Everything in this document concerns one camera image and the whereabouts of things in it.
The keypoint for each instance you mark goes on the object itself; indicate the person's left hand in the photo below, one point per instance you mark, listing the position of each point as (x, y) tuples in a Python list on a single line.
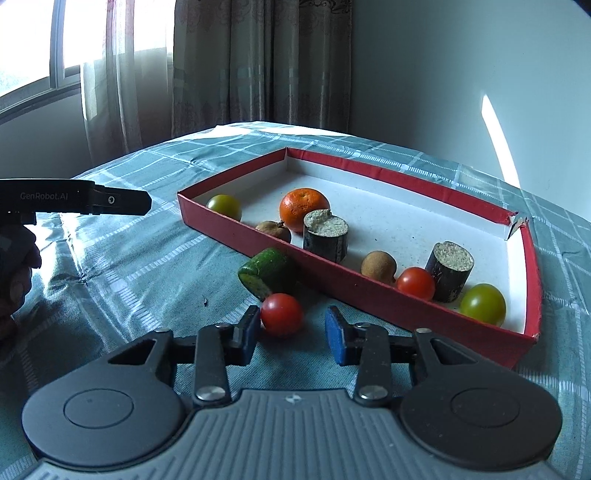
[(16, 258)]

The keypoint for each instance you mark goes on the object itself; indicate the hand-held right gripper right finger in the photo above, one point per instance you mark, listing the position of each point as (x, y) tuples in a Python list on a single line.
[(336, 337)]

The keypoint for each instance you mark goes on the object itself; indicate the green cucumber piece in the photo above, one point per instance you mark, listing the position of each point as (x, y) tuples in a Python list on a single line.
[(270, 270)]

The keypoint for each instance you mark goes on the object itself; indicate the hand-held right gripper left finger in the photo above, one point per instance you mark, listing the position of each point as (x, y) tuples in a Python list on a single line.
[(251, 337)]

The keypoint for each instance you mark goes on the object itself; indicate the brown longan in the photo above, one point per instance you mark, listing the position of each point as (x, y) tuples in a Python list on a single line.
[(273, 231), (378, 266)]

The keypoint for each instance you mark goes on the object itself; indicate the green tomato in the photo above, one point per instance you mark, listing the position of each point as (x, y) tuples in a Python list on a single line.
[(482, 303), (224, 206)]

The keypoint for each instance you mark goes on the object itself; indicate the orange mandarin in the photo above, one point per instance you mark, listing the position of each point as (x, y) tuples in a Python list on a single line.
[(300, 207)]

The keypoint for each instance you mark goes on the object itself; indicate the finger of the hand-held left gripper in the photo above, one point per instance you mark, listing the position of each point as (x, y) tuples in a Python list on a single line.
[(122, 201)]

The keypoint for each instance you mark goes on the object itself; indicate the brown patterned curtain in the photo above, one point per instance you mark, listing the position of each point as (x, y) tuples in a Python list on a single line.
[(258, 60)]

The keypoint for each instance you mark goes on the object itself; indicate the window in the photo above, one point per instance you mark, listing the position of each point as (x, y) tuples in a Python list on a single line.
[(57, 46)]

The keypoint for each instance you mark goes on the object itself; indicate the teal checked tablecloth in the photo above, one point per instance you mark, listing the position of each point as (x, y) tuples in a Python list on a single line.
[(138, 258)]

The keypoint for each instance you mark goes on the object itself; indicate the dark sugarcane piece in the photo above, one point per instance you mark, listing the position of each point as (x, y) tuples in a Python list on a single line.
[(325, 240), (450, 270)]

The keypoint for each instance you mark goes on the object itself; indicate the sheer curtain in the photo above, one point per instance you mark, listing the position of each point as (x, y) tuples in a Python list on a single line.
[(129, 69)]

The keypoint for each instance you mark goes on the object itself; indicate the red cherry tomato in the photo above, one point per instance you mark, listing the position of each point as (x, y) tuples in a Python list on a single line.
[(281, 314), (415, 283)]

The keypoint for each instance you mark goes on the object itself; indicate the red cardboard box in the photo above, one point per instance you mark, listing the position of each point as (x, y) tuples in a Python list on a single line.
[(406, 221)]

